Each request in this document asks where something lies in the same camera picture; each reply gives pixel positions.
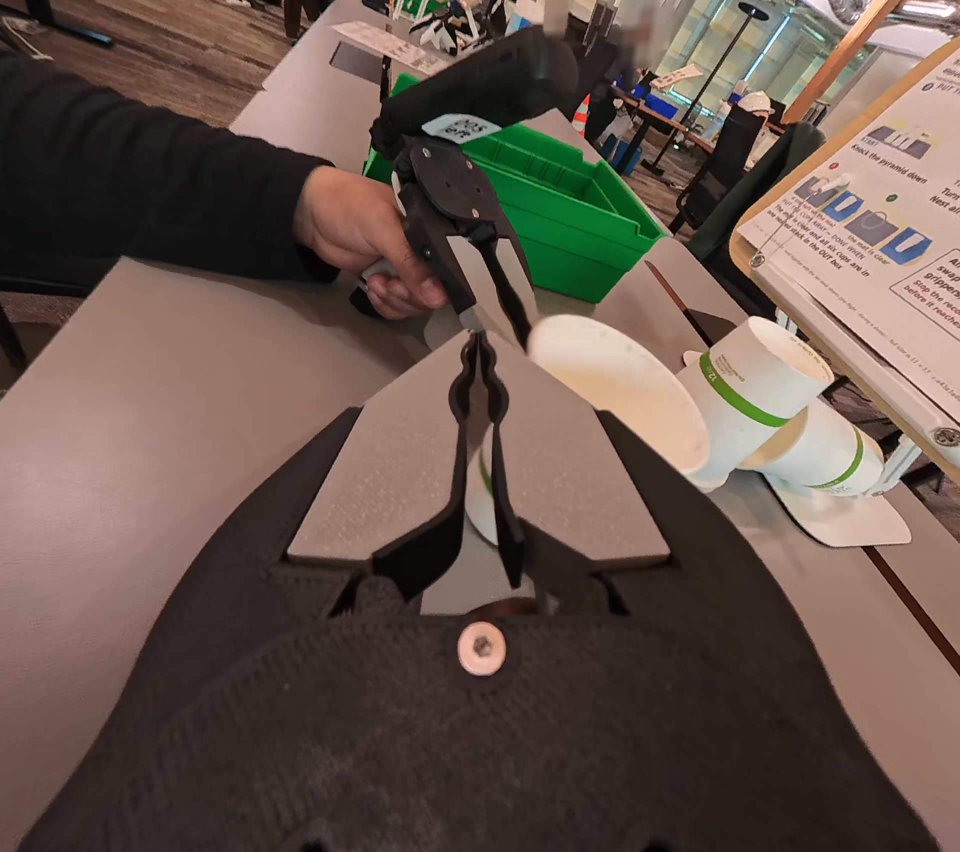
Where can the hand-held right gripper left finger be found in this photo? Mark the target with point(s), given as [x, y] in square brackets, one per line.
[375, 484]

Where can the wooden display board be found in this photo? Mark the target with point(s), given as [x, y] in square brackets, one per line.
[739, 248]

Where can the green plastic bin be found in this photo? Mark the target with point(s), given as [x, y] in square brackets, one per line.
[570, 221]

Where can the dark green chair back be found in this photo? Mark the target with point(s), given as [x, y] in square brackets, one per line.
[765, 191]

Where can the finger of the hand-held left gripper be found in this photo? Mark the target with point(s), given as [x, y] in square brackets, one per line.
[469, 274]
[521, 289]

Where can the orange traffic cone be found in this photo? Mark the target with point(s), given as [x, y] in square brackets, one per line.
[583, 116]

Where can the white paper cup green band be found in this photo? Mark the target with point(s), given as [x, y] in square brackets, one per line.
[615, 402]
[750, 379]
[832, 454]

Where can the black floor lamp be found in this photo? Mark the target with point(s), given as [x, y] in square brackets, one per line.
[752, 13]

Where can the printed paper sheet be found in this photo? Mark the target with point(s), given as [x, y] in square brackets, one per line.
[375, 41]

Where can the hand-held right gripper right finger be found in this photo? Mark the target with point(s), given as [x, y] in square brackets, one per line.
[581, 484]

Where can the person's left forearm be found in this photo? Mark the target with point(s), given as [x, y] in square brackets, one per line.
[150, 176]

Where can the white hand tool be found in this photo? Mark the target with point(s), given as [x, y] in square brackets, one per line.
[450, 34]

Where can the white sheet holder bar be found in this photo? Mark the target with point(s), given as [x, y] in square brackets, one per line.
[862, 364]

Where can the person's left hand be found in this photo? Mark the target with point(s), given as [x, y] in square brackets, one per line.
[352, 221]

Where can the printed instruction sheet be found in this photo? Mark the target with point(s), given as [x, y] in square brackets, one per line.
[900, 206]

